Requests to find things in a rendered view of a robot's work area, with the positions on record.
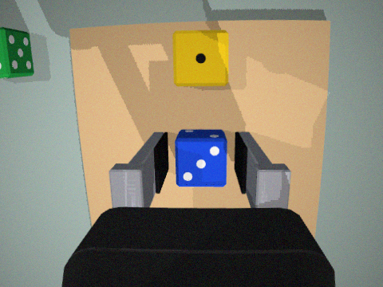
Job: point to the yellow die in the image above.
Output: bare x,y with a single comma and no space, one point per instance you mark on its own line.
200,57

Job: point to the green die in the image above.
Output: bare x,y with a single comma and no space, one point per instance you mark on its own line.
15,54

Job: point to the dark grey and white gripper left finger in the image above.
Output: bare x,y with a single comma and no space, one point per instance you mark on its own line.
134,184

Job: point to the tan flat mat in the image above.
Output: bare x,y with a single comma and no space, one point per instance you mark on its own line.
277,91

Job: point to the blue die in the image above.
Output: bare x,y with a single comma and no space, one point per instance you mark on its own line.
201,158

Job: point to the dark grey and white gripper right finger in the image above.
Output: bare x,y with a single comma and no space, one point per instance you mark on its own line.
266,184

